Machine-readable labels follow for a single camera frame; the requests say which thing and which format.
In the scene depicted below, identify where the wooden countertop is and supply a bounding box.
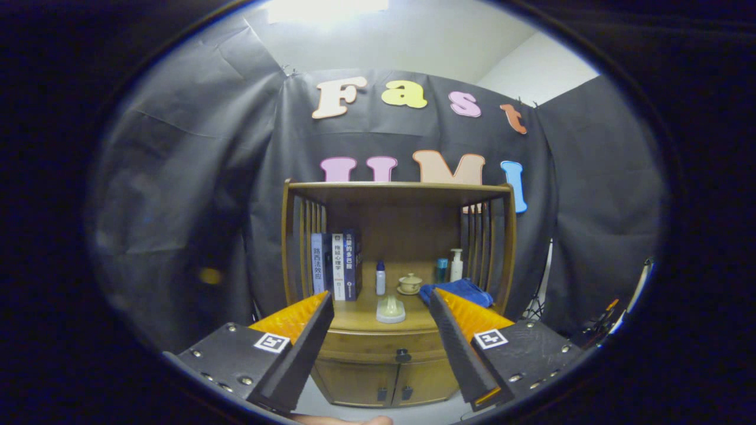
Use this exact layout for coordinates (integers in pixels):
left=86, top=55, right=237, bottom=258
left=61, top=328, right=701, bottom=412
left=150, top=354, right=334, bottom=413
left=328, top=286, right=503, bottom=332

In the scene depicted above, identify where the white spine book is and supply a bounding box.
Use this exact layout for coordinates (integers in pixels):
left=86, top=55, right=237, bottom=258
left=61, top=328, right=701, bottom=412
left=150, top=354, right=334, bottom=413
left=332, top=232, right=346, bottom=301

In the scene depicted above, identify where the black equipment with orange part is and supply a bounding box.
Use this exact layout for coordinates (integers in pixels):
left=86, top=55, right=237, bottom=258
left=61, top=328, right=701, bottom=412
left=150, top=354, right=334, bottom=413
left=570, top=298, right=627, bottom=349

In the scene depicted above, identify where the white equipment frame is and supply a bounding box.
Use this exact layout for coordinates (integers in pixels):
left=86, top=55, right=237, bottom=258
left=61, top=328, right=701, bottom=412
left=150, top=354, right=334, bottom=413
left=626, top=257, right=655, bottom=313

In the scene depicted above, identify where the light blue book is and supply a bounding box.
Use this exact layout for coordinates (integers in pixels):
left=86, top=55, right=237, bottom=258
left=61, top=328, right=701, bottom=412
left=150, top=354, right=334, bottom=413
left=311, top=233, right=333, bottom=296

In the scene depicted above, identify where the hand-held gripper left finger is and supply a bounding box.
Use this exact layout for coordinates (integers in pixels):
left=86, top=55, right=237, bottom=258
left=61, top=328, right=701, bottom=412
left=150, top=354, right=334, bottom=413
left=162, top=290, right=335, bottom=414

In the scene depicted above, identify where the black tripod stand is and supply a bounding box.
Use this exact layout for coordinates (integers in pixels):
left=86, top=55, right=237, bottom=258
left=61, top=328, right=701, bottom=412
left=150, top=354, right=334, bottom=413
left=524, top=239, right=556, bottom=322

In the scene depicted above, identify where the wooden drawer with black knob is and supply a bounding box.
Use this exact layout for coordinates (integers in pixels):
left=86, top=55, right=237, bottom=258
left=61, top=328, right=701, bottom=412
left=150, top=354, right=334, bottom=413
left=319, top=329, right=452, bottom=364

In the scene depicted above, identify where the wooden cabinet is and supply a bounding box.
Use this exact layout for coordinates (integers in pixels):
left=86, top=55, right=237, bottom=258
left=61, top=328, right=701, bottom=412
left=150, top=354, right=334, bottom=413
left=282, top=179, right=517, bottom=408

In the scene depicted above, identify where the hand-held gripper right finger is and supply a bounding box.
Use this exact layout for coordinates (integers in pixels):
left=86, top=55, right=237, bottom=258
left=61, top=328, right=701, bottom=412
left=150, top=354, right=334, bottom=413
left=428, top=288, right=585, bottom=412

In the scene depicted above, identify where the wooden cabinet door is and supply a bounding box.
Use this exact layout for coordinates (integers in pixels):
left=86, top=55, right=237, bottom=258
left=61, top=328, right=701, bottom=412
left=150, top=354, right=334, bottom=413
left=397, top=357, right=461, bottom=407
left=311, top=359, right=397, bottom=408

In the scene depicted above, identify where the folded blue towel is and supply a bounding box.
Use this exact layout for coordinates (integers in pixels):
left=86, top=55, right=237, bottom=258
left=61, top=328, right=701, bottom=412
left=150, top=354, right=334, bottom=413
left=419, top=278, right=494, bottom=309

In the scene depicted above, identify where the black backdrop cloth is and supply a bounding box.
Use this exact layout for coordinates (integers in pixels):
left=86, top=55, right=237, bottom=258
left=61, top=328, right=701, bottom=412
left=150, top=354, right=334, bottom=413
left=86, top=15, right=668, bottom=355

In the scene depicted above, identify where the pale green cleaning brush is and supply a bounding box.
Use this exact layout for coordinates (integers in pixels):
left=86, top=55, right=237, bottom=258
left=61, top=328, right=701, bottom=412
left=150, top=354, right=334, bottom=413
left=376, top=295, right=406, bottom=324

